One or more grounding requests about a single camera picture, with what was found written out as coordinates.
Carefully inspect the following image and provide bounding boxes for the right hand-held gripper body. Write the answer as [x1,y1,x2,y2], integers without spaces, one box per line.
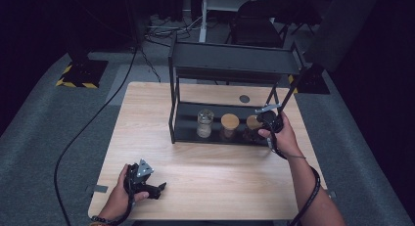
[254,103,285,134]

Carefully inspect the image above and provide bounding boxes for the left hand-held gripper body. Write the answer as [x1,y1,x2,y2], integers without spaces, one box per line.
[123,158,156,195]

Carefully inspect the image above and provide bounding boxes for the wooden-lid glass jar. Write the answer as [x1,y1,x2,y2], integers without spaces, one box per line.
[219,113,240,142]
[243,114,265,144]

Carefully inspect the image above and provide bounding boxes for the glass jar with silver lid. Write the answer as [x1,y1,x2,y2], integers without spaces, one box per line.
[196,109,215,139]

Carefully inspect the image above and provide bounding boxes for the black two-tier metal shelf rack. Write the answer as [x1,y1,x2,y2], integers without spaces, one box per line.
[167,31,307,150]

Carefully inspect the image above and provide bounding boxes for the person's right hand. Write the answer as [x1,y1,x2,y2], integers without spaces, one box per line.
[257,111,304,159]

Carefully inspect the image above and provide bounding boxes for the person's left hand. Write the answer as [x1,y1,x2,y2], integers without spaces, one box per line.
[97,163,151,221]

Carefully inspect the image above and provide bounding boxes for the black stand base, yellow stripes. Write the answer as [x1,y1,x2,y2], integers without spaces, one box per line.
[55,39,110,89]
[288,63,331,95]

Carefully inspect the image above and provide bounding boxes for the black folding chair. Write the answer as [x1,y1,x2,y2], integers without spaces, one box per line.
[224,0,324,49]

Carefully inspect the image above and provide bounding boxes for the grey padded column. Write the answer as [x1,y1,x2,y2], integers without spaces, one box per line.
[304,0,383,73]

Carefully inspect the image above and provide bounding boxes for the white metal stand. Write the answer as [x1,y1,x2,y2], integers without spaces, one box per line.
[199,0,285,43]

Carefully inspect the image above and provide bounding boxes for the left hand-held gripper cable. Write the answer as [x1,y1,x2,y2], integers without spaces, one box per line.
[112,163,136,226]

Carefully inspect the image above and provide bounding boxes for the hand-held gripper cable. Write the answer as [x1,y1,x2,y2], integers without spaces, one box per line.
[112,163,136,226]
[265,119,323,226]

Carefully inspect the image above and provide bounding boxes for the dark bead bracelet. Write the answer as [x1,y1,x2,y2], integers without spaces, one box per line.
[90,215,119,226]

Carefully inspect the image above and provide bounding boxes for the thick black floor cable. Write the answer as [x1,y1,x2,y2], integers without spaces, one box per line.
[53,46,139,226]

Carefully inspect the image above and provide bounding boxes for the right hand-held gripper cable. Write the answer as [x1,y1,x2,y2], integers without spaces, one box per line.
[265,119,323,226]

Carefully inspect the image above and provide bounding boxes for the thin black floor cable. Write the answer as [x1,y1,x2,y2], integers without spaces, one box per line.
[139,47,162,83]

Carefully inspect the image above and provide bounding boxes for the bundle of floor cables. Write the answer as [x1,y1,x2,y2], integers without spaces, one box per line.
[143,15,209,46]

